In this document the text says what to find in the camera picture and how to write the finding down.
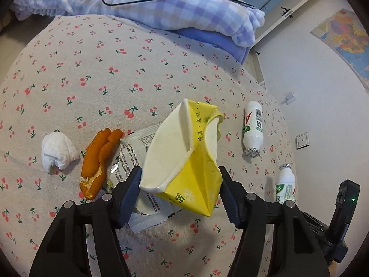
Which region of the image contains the white door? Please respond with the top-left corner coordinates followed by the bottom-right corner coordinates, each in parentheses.
top-left (251, 0), bottom-right (329, 47)

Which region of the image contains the white yogurt drink bottle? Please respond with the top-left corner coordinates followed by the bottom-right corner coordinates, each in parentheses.
top-left (243, 101), bottom-right (265, 158)
top-left (275, 163), bottom-right (298, 205)

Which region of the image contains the wall map poster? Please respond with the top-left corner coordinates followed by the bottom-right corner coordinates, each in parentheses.
top-left (310, 9), bottom-right (369, 80)

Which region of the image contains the square wall socket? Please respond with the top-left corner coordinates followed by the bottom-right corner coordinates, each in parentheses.
top-left (296, 132), bottom-right (310, 150)

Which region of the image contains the crumpled white tissue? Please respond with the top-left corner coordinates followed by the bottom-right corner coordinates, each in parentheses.
top-left (41, 132), bottom-right (80, 174)

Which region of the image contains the white printed packet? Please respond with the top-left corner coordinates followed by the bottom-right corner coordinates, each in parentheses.
top-left (108, 123), bottom-right (180, 234)

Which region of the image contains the purple bed sheet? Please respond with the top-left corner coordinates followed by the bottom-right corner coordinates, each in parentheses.
top-left (172, 27), bottom-right (252, 64)

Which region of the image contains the orange peel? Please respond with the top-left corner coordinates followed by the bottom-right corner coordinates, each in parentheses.
top-left (80, 128), bottom-right (124, 200)

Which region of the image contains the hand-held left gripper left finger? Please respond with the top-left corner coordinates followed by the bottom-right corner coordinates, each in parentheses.
top-left (29, 167), bottom-right (142, 277)

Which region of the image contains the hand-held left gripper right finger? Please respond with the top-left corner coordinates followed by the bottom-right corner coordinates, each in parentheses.
top-left (219, 166), bottom-right (330, 277)

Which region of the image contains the cherry print tablecloth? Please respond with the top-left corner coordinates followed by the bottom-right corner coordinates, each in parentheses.
top-left (0, 14), bottom-right (298, 277)

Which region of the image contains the purple plaid blanket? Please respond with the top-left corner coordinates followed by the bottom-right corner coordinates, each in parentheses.
top-left (13, 0), bottom-right (266, 48)

